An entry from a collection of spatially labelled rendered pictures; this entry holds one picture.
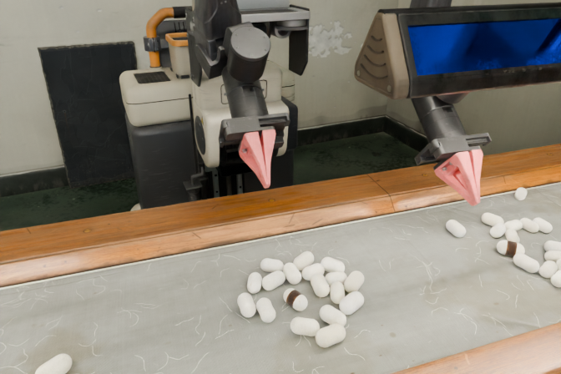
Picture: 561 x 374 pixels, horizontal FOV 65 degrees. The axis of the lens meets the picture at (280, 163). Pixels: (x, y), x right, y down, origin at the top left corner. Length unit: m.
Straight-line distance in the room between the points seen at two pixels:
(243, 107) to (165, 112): 0.72
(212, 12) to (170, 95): 0.69
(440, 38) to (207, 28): 0.38
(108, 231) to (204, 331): 0.25
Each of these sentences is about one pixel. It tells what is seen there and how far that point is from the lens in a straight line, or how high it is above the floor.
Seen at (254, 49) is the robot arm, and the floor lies 1.04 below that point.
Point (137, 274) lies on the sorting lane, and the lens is 0.68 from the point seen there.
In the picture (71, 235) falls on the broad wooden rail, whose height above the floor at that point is 0.76.
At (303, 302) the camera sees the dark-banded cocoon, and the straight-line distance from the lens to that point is 0.58.
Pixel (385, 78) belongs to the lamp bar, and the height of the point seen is 1.06.
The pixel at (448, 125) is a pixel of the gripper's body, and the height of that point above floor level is 0.92.
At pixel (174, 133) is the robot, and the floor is 0.66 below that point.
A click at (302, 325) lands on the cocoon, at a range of 0.56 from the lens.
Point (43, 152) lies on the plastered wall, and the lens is 2.63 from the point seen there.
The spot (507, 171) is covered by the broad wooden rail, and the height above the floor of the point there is 0.76.
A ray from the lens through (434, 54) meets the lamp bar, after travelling 0.42.
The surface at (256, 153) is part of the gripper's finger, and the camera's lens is 0.62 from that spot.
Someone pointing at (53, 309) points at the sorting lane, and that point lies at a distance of 0.67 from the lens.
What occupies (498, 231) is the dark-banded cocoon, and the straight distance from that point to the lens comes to 0.79.
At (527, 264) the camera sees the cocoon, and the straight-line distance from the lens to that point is 0.73.
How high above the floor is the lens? 1.16
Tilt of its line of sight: 26 degrees down
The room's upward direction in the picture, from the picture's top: straight up
